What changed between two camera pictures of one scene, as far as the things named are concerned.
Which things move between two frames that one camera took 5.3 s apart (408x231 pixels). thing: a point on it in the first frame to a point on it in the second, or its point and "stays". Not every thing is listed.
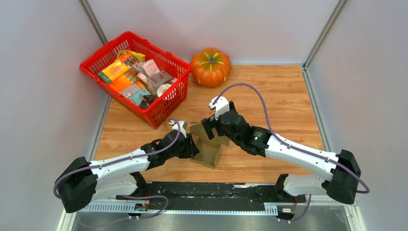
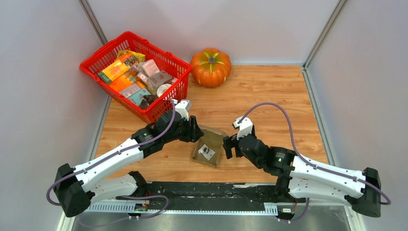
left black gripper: (191, 149) to (194, 132)
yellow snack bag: (139, 57) stays
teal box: (137, 96) stays
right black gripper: (210, 123) to (229, 143)
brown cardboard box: (209, 149) stays
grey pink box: (159, 78) stays
